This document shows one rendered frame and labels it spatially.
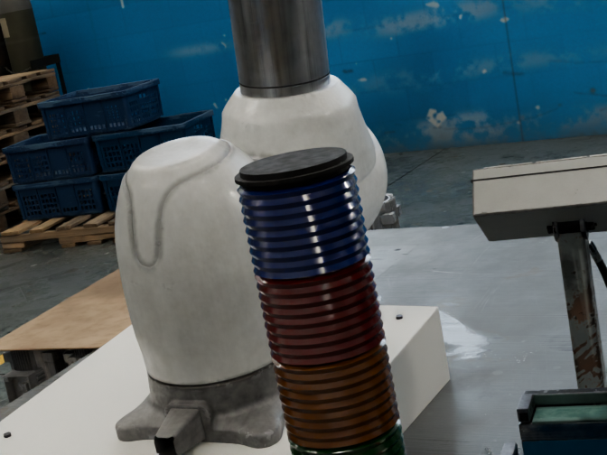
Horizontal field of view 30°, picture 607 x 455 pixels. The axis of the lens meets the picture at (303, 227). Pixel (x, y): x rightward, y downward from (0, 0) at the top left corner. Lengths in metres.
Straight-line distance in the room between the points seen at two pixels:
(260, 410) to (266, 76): 0.35
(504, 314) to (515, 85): 5.32
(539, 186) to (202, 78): 6.73
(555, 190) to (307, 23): 0.32
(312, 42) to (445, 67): 5.75
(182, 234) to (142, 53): 6.96
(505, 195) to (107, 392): 0.50
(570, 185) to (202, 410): 0.41
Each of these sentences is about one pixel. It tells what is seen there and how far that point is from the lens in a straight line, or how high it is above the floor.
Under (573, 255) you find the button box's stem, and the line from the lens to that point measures 1.11.
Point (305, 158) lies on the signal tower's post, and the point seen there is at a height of 1.22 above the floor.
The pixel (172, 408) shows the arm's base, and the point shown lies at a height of 0.91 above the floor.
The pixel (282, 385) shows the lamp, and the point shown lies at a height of 1.11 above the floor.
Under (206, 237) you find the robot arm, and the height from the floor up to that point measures 1.08.
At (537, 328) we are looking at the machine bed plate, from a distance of 1.49.
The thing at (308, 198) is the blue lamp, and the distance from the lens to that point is 0.54.
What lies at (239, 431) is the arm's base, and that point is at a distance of 1.10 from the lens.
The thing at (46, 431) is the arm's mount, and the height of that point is 0.88.
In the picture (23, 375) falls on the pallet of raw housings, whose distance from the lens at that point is 3.49.
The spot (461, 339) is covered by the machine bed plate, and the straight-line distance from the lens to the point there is 1.48.
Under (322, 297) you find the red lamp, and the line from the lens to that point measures 0.55.
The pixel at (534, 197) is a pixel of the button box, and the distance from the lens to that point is 1.08.
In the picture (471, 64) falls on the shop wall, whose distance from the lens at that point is 6.89.
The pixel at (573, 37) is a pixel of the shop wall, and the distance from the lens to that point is 6.69.
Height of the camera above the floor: 1.32
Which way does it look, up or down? 13 degrees down
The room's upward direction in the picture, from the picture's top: 11 degrees counter-clockwise
